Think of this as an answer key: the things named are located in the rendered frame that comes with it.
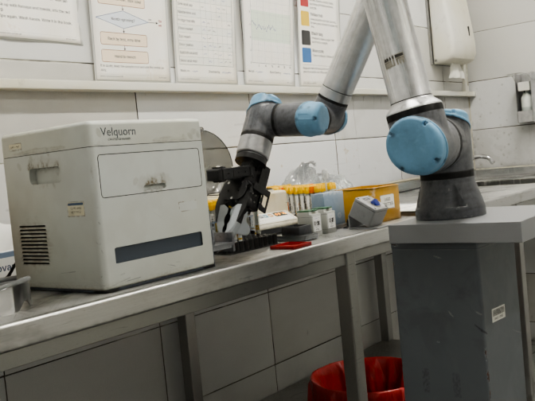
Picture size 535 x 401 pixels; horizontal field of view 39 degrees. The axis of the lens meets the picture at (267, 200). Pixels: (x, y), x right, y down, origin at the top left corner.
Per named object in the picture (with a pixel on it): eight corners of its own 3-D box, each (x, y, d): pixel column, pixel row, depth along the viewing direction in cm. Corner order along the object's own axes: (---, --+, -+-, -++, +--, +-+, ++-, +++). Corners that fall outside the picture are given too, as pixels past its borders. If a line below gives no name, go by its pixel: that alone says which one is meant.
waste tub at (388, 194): (376, 223, 205) (372, 188, 205) (337, 224, 214) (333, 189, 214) (402, 218, 215) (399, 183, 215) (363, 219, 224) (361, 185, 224)
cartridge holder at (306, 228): (305, 241, 179) (303, 226, 179) (276, 241, 185) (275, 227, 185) (318, 238, 183) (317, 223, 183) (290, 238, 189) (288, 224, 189)
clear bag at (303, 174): (318, 216, 251) (314, 161, 250) (270, 219, 257) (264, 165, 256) (335, 208, 276) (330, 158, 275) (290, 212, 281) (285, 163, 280)
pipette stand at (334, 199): (331, 231, 199) (328, 193, 198) (310, 231, 203) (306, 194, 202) (350, 226, 206) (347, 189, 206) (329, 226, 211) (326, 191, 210)
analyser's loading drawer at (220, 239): (164, 267, 141) (161, 240, 141) (141, 266, 145) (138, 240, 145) (235, 251, 157) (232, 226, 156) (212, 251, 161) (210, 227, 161)
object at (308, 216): (314, 236, 187) (310, 210, 187) (298, 237, 190) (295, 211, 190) (322, 235, 190) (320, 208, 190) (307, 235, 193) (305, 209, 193)
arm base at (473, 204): (500, 211, 163) (495, 165, 163) (460, 220, 153) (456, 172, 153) (442, 212, 175) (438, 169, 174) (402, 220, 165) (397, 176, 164)
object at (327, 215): (328, 233, 192) (326, 208, 192) (313, 233, 195) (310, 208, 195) (337, 231, 196) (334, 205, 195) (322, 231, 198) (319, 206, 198)
